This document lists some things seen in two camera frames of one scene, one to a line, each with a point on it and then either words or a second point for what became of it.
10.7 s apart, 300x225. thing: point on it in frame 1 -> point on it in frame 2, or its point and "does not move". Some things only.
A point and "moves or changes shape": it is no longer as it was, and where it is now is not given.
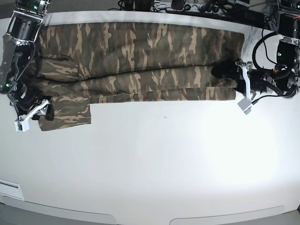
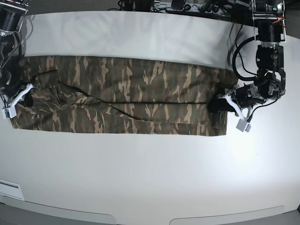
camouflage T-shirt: (131, 61) moves or changes shape
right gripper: (262, 80) -> (244, 98)
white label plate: (11, 190) does not move
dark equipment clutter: (140, 5) does not move
